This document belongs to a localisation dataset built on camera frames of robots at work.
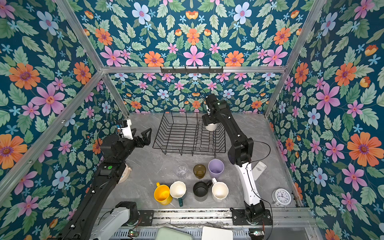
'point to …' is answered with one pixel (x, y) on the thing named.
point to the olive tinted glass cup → (199, 171)
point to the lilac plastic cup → (216, 167)
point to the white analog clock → (281, 197)
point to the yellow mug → (162, 194)
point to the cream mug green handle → (178, 189)
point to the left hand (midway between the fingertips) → (143, 125)
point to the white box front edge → (209, 233)
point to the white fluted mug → (220, 190)
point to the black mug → (200, 189)
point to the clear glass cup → (181, 169)
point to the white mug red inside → (211, 127)
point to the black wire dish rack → (185, 132)
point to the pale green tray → (167, 233)
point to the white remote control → (258, 170)
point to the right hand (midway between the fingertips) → (211, 119)
